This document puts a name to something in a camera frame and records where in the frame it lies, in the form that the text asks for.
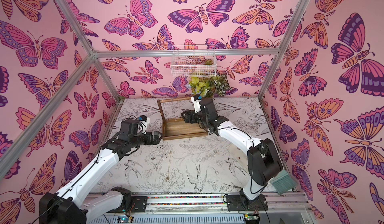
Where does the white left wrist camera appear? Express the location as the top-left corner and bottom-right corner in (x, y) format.
(138, 115), (151, 129)

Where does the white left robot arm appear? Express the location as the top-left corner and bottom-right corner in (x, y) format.
(35, 116), (163, 224)

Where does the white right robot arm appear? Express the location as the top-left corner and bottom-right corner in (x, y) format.
(181, 95), (283, 202)

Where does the white wire wall basket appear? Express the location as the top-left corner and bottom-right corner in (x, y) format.
(170, 44), (217, 77)

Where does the small succulent in basket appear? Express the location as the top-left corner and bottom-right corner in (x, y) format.
(204, 59), (214, 65)

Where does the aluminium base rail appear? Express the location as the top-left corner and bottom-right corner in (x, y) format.
(90, 192), (317, 224)

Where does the artificial plant in gold pot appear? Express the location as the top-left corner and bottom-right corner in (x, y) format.
(189, 74), (232, 98)

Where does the teal hand brush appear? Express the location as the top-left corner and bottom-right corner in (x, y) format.
(269, 170), (297, 195)

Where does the wooden jewelry display stand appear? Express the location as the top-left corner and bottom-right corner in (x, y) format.
(157, 97), (208, 141)

